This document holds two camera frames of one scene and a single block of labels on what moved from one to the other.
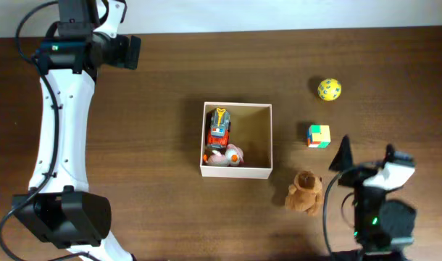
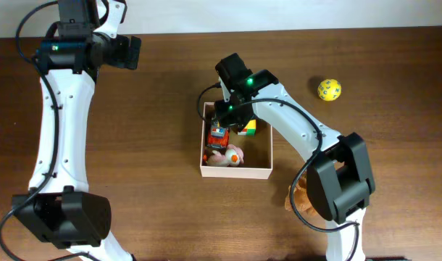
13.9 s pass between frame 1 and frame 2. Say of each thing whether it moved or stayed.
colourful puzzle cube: moved
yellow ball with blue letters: stayed
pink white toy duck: stayed
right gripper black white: moved
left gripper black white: stayed
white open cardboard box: stayed
